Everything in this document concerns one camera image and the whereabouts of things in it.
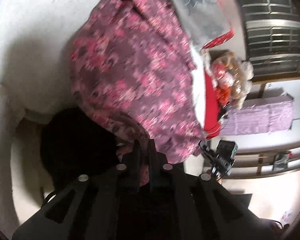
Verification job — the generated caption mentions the purple pink floral garment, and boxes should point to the purple pink floral garment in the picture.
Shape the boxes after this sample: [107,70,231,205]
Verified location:
[69,0,207,186]

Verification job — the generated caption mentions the red patterned blanket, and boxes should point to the red patterned blanket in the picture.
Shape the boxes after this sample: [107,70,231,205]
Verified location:
[202,0,236,140]

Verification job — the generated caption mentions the purple ribbed cloth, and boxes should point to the purple ribbed cloth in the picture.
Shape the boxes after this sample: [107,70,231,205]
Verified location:
[220,96,294,136]

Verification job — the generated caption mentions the stuffed toys in plastic bag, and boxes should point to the stuffed toys in plastic bag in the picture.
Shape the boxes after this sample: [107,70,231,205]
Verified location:
[201,50,254,109]

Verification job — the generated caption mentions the window with metal grille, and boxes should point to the window with metal grille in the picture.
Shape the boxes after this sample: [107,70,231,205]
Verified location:
[238,0,300,76]

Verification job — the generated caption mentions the grey floral pillow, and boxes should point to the grey floral pillow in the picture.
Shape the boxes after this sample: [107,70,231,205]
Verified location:
[168,0,235,49]

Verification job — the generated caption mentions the white quilted bed cover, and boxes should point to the white quilted bed cover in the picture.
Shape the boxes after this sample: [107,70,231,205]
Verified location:
[0,0,100,238]

